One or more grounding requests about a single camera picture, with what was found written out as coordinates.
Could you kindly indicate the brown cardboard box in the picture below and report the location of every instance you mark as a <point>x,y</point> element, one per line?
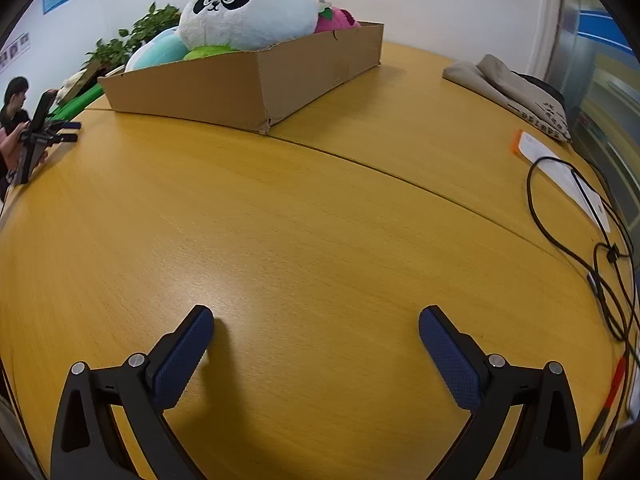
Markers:
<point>200,95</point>

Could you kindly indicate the grey cloth bag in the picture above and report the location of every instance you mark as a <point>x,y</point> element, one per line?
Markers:
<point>515,90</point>

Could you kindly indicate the glass partition with blue stripe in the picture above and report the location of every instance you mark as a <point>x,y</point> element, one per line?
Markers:
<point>600,85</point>

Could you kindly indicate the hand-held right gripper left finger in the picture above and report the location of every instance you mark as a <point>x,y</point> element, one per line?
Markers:
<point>182,355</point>

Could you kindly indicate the green potted plant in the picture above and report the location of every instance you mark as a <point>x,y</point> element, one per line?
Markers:
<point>145,27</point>

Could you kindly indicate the white paper with orange edge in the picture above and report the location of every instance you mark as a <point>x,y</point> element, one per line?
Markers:
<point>555,170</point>

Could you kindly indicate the light blue plush toy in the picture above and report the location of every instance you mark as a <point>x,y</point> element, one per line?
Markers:
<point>157,50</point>

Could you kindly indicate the row of wall photos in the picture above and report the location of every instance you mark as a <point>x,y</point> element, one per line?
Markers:
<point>12,52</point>

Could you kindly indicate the panda plush toy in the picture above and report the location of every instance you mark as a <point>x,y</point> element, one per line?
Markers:
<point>250,15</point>

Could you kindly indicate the green plush toy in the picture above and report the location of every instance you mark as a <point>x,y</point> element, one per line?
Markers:
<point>207,51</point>

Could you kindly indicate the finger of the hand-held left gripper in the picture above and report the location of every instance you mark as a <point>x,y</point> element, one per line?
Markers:
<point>67,137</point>
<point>67,124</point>

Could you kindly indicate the pink plush toy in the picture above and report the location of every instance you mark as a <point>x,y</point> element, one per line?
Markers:
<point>337,19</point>

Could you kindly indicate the person's left hand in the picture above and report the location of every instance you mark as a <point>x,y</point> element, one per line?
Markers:
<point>7,149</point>

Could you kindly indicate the green foam tube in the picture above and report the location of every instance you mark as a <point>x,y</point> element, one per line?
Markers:
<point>80,101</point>

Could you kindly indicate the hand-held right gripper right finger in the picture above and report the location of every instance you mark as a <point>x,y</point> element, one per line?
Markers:
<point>450,360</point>

